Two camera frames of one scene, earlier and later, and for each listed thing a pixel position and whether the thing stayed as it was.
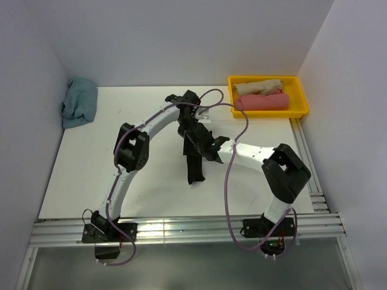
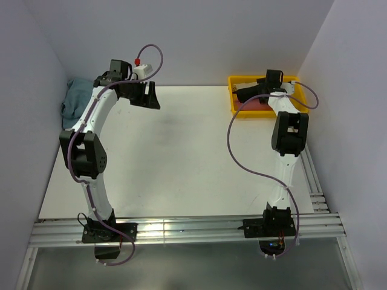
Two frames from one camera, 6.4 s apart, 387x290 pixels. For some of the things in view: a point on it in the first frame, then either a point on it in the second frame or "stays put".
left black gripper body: (184, 123) → (135, 92)
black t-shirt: (193, 161) → (245, 93)
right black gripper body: (201, 149) → (262, 86)
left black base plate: (92, 235) stays put
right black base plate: (260, 228) stays put
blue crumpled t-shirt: (79, 104) stays put
